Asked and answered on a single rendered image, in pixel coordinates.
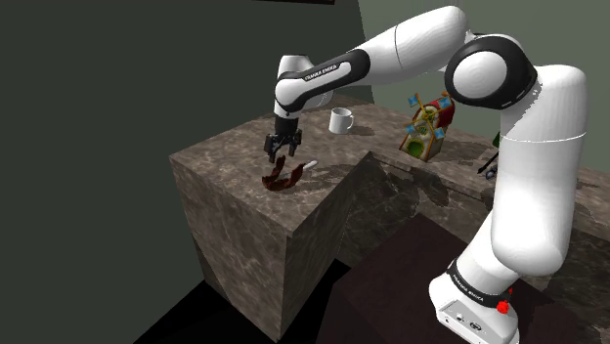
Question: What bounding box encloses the dark brown bowl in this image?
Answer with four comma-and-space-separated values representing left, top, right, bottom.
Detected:
261, 154, 307, 193

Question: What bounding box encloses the dark red robot stand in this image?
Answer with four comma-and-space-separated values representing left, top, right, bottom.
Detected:
315, 211, 595, 344

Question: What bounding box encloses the colourful toy windmill house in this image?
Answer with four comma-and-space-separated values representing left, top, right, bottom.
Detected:
398, 91, 457, 163

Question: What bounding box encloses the black pen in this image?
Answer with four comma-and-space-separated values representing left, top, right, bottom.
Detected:
477, 150, 500, 175

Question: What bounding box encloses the white mug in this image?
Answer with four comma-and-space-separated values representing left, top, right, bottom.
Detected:
328, 107, 355, 135

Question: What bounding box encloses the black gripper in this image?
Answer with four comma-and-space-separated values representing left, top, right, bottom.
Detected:
264, 115, 304, 164

